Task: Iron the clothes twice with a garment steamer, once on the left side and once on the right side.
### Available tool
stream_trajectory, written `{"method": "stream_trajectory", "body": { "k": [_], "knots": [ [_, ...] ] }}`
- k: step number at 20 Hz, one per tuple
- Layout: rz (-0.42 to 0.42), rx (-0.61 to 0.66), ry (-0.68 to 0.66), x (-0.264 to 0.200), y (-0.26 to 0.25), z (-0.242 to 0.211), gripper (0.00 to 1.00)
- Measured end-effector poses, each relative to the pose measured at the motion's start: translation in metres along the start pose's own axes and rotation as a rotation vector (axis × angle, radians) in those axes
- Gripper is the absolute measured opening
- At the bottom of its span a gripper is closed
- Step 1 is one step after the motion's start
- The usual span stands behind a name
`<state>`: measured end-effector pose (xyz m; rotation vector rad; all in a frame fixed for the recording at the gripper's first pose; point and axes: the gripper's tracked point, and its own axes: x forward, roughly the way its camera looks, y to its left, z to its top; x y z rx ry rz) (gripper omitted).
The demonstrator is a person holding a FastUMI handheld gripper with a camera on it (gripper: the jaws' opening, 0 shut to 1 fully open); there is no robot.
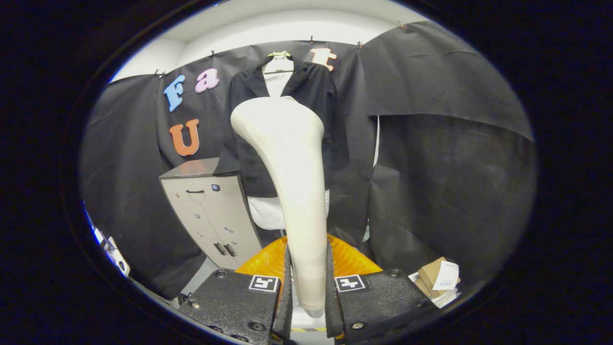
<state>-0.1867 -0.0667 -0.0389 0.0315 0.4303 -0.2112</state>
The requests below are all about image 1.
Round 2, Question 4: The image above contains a white shirt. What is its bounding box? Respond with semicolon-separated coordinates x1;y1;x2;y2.
248;57;331;230

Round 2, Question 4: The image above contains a black backdrop cloth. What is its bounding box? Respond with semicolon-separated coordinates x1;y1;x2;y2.
79;20;537;300

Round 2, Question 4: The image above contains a white garment steamer head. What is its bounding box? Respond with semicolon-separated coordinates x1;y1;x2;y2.
230;96;331;318

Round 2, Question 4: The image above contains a small cardboard box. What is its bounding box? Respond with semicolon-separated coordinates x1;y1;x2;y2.
408;256;461;308

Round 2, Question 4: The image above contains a white and blue equipment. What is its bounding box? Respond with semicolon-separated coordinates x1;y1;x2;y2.
85;206;131;277

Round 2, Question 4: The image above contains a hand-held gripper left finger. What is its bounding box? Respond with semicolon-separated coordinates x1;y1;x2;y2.
178;235;294;345

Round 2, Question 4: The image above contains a grey cabinet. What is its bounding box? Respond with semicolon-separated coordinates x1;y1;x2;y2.
159;157;263;270

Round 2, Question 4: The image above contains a black blazer jacket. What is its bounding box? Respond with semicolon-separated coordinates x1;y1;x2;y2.
213;54;350;198

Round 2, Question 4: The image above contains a white clothes hanger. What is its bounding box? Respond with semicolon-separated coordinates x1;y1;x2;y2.
266;51;294;75

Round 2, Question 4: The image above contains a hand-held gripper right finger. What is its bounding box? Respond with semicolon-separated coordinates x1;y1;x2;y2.
326;235;437;345

